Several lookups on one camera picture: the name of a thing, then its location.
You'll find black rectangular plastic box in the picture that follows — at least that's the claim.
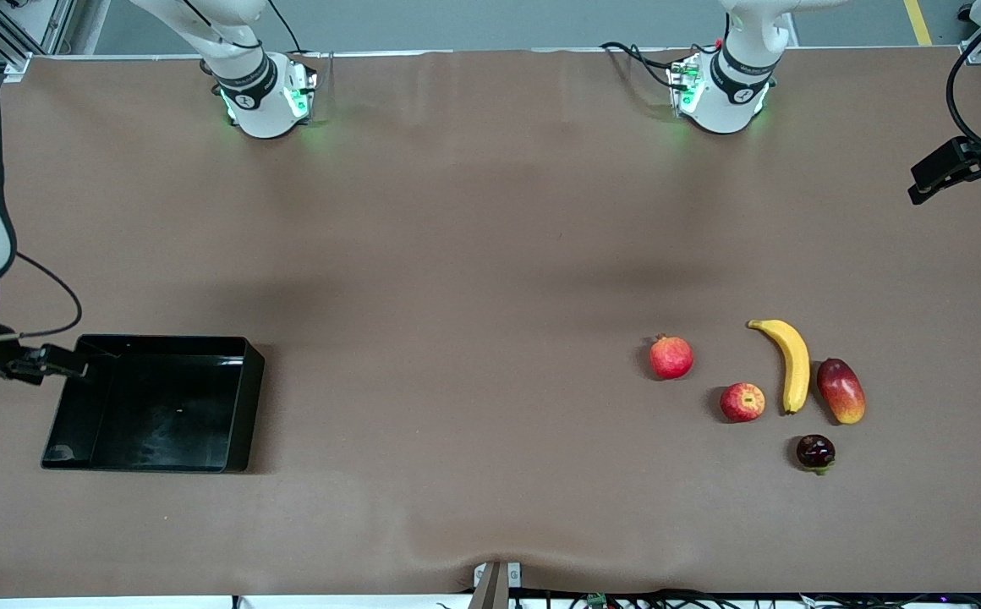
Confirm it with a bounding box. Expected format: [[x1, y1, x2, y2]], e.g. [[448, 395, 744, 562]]
[[41, 334, 266, 473]]

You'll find yellow banana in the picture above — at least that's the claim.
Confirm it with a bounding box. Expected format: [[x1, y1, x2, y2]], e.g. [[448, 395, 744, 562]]
[[748, 319, 811, 415]]

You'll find red yellow apple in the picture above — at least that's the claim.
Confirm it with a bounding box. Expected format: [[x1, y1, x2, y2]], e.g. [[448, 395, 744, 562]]
[[720, 382, 766, 423]]

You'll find red yellow mango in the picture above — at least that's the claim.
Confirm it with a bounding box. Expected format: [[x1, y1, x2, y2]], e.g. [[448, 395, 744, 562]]
[[816, 358, 867, 425]]

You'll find dark purple mangosteen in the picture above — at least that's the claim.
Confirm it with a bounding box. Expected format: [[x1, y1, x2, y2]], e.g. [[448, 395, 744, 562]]
[[797, 434, 837, 476]]

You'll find red pomegranate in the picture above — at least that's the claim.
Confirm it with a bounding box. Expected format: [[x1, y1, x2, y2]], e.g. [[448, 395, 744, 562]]
[[649, 334, 694, 381]]

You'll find black left base cable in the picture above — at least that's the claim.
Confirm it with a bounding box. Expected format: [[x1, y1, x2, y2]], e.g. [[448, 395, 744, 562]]
[[600, 41, 696, 91]]

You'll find black base cable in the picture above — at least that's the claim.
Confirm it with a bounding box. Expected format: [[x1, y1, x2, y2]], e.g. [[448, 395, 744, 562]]
[[600, 41, 696, 91], [267, 0, 307, 57]]

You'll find black right base cable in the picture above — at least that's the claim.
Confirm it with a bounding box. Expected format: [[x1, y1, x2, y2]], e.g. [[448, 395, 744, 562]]
[[267, 0, 307, 57]]

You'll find metal table edge bracket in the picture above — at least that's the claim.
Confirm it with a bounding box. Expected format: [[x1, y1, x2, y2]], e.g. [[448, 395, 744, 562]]
[[468, 561, 523, 609]]

